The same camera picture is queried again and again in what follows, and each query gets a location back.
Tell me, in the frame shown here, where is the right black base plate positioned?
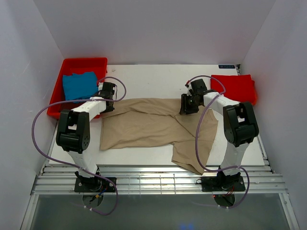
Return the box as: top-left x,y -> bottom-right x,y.
196,176 -> 246,192

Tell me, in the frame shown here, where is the red plastic bin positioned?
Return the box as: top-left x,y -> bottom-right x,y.
47,57 -> 107,119

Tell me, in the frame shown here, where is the red folded t shirt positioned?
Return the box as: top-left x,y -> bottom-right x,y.
212,75 -> 257,105

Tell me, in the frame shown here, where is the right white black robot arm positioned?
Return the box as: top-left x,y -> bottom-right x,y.
179,78 -> 259,192

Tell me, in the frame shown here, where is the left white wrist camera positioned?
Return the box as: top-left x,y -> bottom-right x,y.
98,82 -> 103,91

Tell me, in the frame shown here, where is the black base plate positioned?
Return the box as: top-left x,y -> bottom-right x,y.
196,176 -> 246,192
74,177 -> 115,193

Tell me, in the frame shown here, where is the blue label sticker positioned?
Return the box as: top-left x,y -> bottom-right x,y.
218,65 -> 236,69

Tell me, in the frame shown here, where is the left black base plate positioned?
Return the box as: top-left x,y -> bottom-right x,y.
74,177 -> 115,193

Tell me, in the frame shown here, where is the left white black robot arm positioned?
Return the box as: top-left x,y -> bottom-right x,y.
56,82 -> 117,192

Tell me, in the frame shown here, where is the blue folded t shirt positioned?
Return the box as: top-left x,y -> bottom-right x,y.
62,72 -> 98,101

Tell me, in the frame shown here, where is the beige t shirt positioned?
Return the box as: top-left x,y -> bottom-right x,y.
100,98 -> 218,175

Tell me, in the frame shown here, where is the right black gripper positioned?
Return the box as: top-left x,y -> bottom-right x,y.
179,93 -> 200,115

